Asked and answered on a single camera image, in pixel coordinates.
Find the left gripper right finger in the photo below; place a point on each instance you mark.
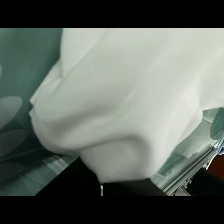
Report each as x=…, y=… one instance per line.
x=133, y=188

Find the white shirt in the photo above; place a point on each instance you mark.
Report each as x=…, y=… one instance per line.
x=133, y=93

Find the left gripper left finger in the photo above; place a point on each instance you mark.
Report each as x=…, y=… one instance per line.
x=73, y=181

